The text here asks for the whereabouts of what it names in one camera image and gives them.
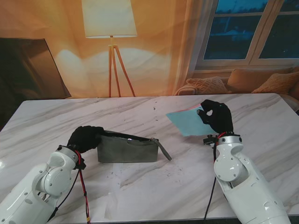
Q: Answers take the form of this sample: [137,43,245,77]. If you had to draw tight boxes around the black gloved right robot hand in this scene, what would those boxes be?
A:
[200,99,235,136]

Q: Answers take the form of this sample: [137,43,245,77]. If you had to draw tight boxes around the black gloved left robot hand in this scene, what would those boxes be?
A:
[67,125,105,154]

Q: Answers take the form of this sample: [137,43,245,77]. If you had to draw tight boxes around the pink blue-backed paper sheet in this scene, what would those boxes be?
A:
[165,105,212,137]

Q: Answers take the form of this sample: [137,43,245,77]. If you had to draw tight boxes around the grey fabric storage pouch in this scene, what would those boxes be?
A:
[97,130,173,164]

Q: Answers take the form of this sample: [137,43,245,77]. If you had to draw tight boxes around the beige knit cushion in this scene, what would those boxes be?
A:
[186,76,231,94]

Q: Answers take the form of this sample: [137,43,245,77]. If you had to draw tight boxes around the plain orange cushion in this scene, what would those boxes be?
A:
[228,68,292,93]

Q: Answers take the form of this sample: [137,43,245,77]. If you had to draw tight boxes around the orange knit cushion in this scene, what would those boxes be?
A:
[252,71,299,94]

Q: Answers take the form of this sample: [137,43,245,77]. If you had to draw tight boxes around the beige sofa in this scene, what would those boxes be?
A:
[175,67,299,112]

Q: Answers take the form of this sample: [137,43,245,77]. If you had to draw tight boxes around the cream sheer curtain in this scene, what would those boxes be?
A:
[171,0,219,95]

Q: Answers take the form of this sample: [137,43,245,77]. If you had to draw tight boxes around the white framed night window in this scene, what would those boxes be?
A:
[202,0,299,68]

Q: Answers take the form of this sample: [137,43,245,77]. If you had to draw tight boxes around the tripod floor lamp white shade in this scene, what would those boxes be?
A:
[81,0,138,98]

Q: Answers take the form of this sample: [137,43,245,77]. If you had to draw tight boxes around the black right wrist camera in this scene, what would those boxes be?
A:
[202,134,218,145]

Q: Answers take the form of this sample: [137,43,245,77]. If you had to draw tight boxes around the red black left arm cable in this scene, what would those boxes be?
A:
[46,150,92,224]

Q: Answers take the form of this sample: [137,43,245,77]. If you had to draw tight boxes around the red black arm cable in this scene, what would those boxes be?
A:
[46,150,92,224]
[203,140,221,221]

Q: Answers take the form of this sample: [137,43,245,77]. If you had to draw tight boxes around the red black right arm cable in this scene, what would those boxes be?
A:
[203,140,221,221]

